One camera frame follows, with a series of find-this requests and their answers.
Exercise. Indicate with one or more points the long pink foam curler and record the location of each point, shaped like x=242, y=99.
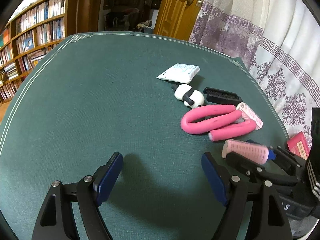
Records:
x=219, y=121

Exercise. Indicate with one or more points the wooden bookshelf with books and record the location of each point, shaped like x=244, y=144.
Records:
x=30, y=36

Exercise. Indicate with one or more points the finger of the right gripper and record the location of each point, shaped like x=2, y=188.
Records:
x=282, y=154
x=239, y=163

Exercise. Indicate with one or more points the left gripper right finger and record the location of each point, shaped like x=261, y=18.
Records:
x=268, y=219

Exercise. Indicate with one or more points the white purple patterned curtain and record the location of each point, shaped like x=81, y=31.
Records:
x=278, y=42

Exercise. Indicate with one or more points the large pink hair roller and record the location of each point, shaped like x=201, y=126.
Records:
x=254, y=152

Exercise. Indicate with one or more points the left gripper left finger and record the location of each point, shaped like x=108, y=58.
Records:
x=56, y=218

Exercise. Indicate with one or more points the green table mat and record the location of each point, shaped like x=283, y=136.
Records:
x=96, y=94

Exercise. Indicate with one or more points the white tissue packet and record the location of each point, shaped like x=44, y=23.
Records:
x=181, y=73

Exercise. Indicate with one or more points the panda figurine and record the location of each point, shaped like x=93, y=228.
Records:
x=190, y=97

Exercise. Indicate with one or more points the wooden door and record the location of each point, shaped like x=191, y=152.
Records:
x=176, y=18

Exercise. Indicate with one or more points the red booklet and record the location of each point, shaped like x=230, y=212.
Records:
x=299, y=146

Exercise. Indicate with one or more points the black comb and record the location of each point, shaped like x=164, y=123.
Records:
x=222, y=97

